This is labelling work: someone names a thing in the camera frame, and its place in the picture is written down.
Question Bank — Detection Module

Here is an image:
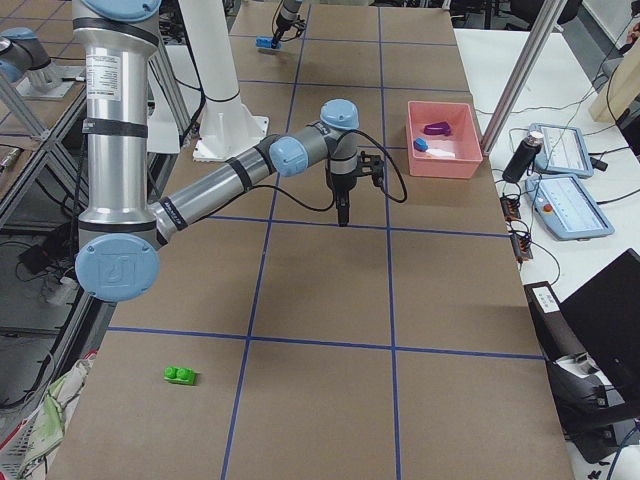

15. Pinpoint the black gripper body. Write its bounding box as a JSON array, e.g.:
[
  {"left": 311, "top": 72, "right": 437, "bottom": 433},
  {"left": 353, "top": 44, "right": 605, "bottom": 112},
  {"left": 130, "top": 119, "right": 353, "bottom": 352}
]
[
  {"left": 325, "top": 151, "right": 384, "bottom": 198},
  {"left": 271, "top": 17, "right": 305, "bottom": 43}
]

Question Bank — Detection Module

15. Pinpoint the long blue toy block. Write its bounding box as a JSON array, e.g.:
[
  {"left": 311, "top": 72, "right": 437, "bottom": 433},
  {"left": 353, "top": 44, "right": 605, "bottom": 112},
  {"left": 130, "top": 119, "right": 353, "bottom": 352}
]
[{"left": 255, "top": 36, "right": 281, "bottom": 51}]

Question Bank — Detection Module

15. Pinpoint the small blue toy block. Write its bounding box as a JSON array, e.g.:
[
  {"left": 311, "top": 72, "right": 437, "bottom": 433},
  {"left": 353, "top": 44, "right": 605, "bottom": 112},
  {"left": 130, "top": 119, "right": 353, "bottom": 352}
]
[{"left": 413, "top": 138, "right": 429, "bottom": 152}]

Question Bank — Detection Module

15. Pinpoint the purple toy block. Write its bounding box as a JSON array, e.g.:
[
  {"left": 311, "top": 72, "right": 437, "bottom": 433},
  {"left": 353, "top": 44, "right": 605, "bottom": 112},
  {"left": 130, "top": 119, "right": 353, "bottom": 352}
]
[{"left": 423, "top": 121, "right": 452, "bottom": 136}]

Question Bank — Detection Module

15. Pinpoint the third robot arm grey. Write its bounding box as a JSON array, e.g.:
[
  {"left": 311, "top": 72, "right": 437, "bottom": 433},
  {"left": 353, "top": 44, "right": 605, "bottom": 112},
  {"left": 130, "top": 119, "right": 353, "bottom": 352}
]
[{"left": 1, "top": 27, "right": 52, "bottom": 83}]

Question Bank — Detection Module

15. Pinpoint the pink plastic box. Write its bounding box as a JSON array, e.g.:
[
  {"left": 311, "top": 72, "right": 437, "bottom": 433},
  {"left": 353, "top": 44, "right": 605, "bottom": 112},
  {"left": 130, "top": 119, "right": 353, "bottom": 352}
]
[{"left": 405, "top": 100, "right": 483, "bottom": 179}]

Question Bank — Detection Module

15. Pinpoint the grey orange usb hub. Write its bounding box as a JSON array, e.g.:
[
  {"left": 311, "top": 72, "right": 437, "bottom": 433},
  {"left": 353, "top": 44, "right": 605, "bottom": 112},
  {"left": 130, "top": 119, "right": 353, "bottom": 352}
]
[
  {"left": 500, "top": 195, "right": 521, "bottom": 222},
  {"left": 510, "top": 231, "right": 533, "bottom": 264}
]

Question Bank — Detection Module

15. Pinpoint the black water bottle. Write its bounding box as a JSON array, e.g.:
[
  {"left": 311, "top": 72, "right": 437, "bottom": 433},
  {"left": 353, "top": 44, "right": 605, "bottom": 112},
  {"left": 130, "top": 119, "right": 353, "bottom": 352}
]
[{"left": 502, "top": 130, "right": 544, "bottom": 183}]

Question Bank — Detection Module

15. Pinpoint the teach pendant near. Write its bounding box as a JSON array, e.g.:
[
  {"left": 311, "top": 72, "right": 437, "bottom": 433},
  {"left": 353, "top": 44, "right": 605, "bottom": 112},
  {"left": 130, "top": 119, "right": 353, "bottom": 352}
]
[{"left": 525, "top": 174, "right": 615, "bottom": 241}]

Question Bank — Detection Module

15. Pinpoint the teach pendant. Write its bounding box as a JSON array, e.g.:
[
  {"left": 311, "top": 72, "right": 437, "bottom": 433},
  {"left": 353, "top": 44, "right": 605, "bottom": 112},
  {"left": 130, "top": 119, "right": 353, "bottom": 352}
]
[
  {"left": 525, "top": 174, "right": 615, "bottom": 241},
  {"left": 529, "top": 123, "right": 594, "bottom": 178}
]

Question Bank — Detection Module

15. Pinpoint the teach pendant far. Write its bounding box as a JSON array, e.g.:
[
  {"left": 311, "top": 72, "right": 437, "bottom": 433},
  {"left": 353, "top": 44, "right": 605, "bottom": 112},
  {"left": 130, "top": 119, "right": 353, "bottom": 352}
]
[{"left": 529, "top": 123, "right": 594, "bottom": 178}]

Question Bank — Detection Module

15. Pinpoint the green toy block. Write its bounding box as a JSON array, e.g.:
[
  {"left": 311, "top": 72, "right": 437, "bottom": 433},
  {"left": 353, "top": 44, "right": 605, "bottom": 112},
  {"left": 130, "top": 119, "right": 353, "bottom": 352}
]
[{"left": 163, "top": 366, "right": 197, "bottom": 386}]

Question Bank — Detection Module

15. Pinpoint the black laptop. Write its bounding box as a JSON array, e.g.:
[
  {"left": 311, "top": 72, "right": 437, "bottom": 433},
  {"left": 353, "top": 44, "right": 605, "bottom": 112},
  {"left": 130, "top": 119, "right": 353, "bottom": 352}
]
[{"left": 561, "top": 248, "right": 639, "bottom": 400}]

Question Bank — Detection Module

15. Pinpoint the cloth bag green white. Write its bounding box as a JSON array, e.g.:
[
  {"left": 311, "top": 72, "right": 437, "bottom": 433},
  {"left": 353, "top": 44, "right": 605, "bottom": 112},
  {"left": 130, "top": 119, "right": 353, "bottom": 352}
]
[{"left": 1, "top": 350, "right": 98, "bottom": 479}]

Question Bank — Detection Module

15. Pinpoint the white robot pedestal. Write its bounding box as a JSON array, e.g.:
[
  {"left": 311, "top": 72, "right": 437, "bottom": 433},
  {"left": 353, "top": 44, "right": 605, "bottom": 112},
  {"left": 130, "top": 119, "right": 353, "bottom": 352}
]
[{"left": 133, "top": 0, "right": 270, "bottom": 165}]

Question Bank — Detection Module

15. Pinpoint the aluminium frame post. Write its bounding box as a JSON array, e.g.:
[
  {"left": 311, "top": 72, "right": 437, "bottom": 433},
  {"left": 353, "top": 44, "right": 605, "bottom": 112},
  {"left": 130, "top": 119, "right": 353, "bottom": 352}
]
[{"left": 480, "top": 0, "right": 584, "bottom": 154}]

